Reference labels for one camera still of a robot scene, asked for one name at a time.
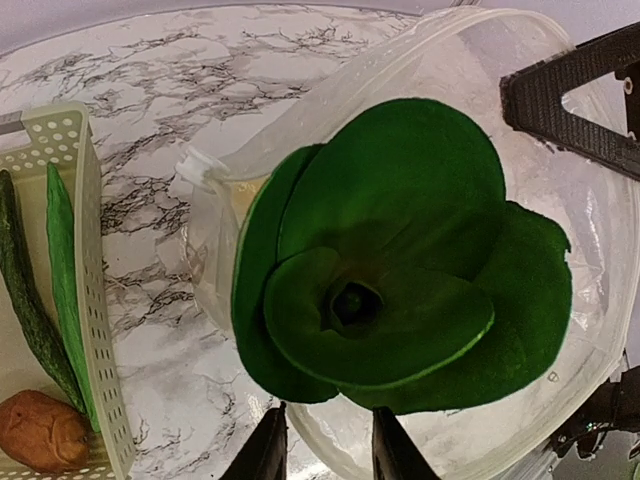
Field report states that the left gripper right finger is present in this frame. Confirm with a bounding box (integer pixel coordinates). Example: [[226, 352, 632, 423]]
[[372, 407, 440, 480]]

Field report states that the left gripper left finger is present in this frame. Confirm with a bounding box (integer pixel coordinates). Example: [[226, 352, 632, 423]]
[[232, 402, 288, 479]]

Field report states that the brown orange round toy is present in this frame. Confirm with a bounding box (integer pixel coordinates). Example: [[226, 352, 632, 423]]
[[1, 390, 90, 473]]

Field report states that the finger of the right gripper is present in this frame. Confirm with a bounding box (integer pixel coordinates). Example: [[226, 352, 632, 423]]
[[500, 23, 639, 180]]

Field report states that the green bok choy toy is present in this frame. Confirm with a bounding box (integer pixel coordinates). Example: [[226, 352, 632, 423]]
[[231, 98, 572, 414]]

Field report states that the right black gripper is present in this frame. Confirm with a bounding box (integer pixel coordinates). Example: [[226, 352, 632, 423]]
[[549, 355, 639, 479]]

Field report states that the green perforated plastic basket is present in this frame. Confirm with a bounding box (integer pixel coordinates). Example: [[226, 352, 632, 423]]
[[1, 102, 135, 479]]

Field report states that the dark green cucumber toy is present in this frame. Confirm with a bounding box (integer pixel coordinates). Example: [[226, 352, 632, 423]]
[[1, 170, 87, 414]]

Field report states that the bright green pepper toy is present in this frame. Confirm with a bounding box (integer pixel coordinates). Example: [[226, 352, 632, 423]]
[[46, 163, 101, 433]]

